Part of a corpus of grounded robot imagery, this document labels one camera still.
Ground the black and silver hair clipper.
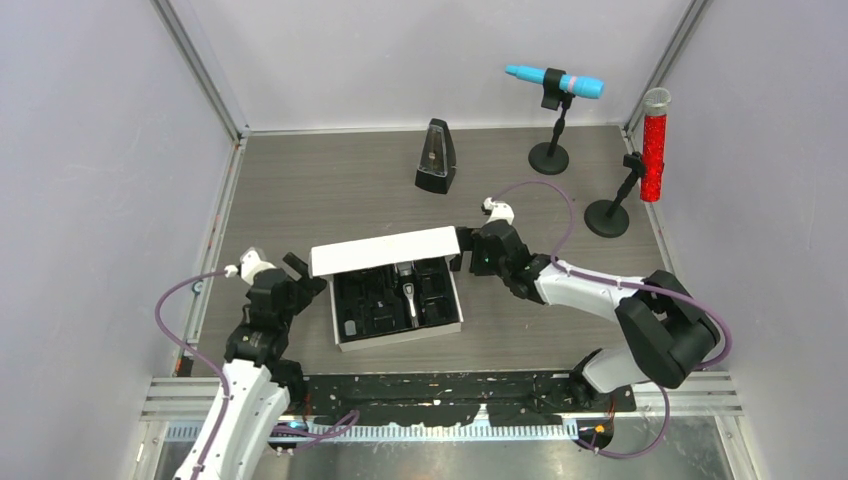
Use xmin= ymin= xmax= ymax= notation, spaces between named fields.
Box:
xmin=395 ymin=261 xmax=420 ymax=329

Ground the white box with black tray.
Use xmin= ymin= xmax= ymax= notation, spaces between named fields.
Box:
xmin=309 ymin=226 xmax=464 ymax=352

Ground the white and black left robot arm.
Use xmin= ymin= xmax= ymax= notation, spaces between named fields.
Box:
xmin=174 ymin=248 xmax=327 ymax=479

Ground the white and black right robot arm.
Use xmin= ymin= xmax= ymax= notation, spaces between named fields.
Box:
xmin=456 ymin=220 xmax=732 ymax=411

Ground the black metronome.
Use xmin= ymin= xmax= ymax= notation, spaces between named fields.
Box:
xmin=415 ymin=118 xmax=457 ymax=195

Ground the black stand of blue microphone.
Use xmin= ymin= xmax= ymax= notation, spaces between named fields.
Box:
xmin=527 ymin=68 xmax=576 ymax=177

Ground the black stand of red microphone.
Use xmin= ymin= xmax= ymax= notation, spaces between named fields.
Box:
xmin=584 ymin=152 xmax=646 ymax=238

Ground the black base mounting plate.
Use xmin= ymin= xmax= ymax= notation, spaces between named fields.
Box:
xmin=285 ymin=370 xmax=636 ymax=427

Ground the blue microphone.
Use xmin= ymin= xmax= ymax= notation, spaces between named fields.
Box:
xmin=505 ymin=65 xmax=605 ymax=99

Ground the red glitter microphone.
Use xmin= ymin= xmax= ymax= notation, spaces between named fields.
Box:
xmin=640 ymin=87 xmax=671 ymax=203

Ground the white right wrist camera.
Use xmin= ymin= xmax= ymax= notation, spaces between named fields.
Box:
xmin=481 ymin=197 xmax=515 ymax=225

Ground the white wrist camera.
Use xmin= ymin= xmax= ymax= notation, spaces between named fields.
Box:
xmin=481 ymin=197 xmax=515 ymax=225
xmin=224 ymin=247 xmax=277 ymax=286

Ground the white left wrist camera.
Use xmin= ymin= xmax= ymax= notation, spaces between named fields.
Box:
xmin=224 ymin=247 xmax=277 ymax=286

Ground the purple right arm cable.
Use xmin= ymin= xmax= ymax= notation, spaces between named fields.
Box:
xmin=490 ymin=181 xmax=734 ymax=460

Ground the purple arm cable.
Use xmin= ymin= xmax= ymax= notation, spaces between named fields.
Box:
xmin=490 ymin=181 xmax=734 ymax=460
xmin=154 ymin=270 xmax=362 ymax=480

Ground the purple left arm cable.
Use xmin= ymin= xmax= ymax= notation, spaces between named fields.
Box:
xmin=154 ymin=270 xmax=362 ymax=480

